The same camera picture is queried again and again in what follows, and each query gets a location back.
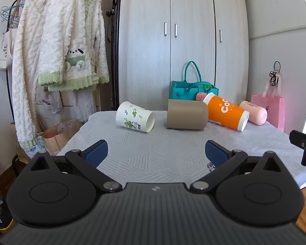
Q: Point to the white and green fluffy jacket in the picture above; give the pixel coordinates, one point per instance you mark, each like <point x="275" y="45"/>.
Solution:
<point x="71" y="43"/>

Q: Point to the white cup with green print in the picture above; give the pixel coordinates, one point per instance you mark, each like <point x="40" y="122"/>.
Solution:
<point x="132" y="117"/>

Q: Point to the orange cup with white lid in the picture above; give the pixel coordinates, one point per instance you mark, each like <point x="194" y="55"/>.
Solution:
<point x="225" y="111"/>

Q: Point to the white fluffy robe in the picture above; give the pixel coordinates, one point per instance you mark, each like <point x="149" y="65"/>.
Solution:
<point x="24" y="69"/>

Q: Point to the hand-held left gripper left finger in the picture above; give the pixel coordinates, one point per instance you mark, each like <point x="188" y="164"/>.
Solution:
<point x="96" y="153"/>

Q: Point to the teal felt handbag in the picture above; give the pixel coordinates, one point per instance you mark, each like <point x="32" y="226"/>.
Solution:
<point x="183" y="91"/>

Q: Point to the pink cup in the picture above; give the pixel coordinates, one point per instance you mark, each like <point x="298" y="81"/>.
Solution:
<point x="255" y="112"/>

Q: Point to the white canvas tote bag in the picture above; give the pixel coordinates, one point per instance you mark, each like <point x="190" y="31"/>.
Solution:
<point x="4" y="48"/>

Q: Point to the grey printed shirt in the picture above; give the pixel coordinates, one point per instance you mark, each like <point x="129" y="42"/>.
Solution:
<point x="49" y="102"/>

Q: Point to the brown paper bag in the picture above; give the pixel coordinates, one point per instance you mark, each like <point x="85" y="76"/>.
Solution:
<point x="57" y="136"/>

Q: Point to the pink paper gift bag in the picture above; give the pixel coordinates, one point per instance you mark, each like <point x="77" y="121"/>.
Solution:
<point x="272" y="109"/>

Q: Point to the black light stand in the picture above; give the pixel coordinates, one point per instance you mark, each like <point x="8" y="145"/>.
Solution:
<point x="114" y="56"/>

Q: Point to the grey wooden wardrobe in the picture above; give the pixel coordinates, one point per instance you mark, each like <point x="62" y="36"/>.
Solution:
<point x="153" y="56"/>

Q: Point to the light grey patterned tablecloth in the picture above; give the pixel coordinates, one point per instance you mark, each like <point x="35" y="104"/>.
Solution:
<point x="155" y="150"/>

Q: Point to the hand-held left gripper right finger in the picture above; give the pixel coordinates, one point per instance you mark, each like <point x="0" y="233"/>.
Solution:
<point x="216" y="153"/>

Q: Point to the watermelon slice plush charm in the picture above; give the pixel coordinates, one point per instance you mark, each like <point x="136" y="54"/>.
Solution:
<point x="201" y="97"/>

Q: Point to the black metal clothes rack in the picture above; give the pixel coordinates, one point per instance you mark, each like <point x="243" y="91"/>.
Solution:
<point x="7" y="89"/>

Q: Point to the tan plastic cup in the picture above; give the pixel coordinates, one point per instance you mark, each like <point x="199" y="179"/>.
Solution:
<point x="186" y="114"/>

